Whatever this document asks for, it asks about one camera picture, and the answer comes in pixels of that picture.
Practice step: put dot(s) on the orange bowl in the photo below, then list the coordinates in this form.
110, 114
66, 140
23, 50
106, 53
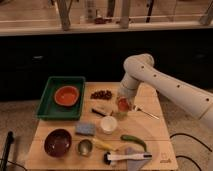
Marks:
66, 96

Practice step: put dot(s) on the dark brown bowl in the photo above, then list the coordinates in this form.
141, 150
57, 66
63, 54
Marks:
58, 143

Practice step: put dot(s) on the small metal cup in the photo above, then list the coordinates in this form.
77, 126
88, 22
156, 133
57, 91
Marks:
85, 147

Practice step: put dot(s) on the black and white eraser block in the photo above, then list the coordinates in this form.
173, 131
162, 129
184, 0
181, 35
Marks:
101, 112

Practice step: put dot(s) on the white paper cup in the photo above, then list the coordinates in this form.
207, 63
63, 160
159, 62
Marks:
108, 124

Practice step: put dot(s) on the dark grape bunch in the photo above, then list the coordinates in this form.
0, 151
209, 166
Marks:
102, 94

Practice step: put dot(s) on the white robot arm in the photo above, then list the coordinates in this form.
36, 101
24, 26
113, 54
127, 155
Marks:
140, 68

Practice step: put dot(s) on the green plastic tray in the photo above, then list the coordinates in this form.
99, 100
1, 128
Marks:
48, 109

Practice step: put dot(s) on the green chili pepper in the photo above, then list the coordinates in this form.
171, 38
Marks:
134, 139

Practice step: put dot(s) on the blue sponge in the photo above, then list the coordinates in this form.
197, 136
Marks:
83, 128

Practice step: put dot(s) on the yellow banana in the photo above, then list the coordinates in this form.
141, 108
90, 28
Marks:
103, 145

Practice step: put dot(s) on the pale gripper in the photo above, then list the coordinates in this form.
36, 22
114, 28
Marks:
128, 94

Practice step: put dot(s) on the grey cloth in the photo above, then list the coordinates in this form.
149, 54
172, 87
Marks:
134, 165

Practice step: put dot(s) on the green plastic cup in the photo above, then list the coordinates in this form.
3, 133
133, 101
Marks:
121, 114

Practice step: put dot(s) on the black stand left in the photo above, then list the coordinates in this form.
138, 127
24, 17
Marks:
9, 140

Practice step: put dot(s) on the white handled brush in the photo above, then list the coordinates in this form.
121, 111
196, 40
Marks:
108, 157

